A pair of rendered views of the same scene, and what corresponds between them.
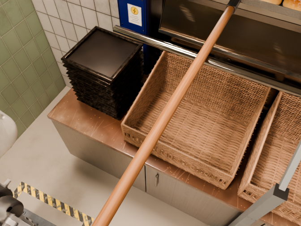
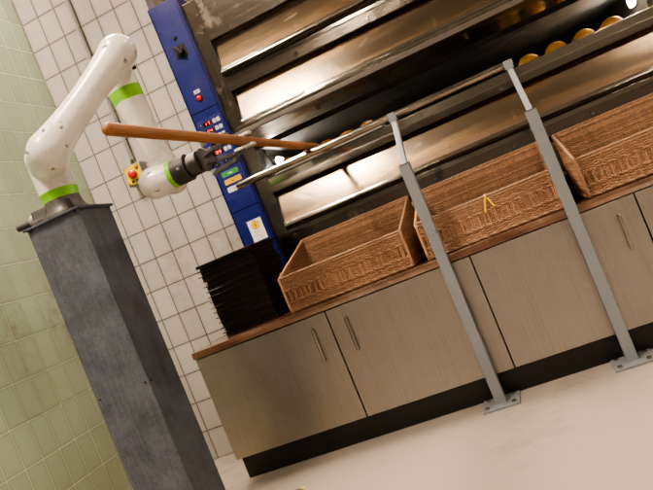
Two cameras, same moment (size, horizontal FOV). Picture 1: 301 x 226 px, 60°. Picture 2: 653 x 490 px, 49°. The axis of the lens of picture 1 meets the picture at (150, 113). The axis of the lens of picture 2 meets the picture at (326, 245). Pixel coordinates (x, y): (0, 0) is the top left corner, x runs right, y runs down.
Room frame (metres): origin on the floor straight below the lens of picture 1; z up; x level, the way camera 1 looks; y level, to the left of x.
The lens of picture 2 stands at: (-2.23, 0.49, 0.78)
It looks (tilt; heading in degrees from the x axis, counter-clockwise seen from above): 0 degrees down; 348
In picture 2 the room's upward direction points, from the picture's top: 22 degrees counter-clockwise
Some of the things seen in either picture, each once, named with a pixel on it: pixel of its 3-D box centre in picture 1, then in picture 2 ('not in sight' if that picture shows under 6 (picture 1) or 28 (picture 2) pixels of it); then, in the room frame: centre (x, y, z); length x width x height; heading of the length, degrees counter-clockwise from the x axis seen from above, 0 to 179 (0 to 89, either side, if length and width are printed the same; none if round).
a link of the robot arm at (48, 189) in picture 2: not in sight; (51, 172); (0.24, 0.75, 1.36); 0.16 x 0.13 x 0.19; 12
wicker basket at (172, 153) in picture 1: (194, 112); (352, 251); (0.72, -0.21, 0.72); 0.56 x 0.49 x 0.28; 61
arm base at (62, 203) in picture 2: not in sight; (51, 214); (0.27, 0.80, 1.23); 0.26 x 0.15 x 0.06; 65
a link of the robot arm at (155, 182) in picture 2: not in sight; (159, 181); (0.21, 0.43, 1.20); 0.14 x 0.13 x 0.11; 62
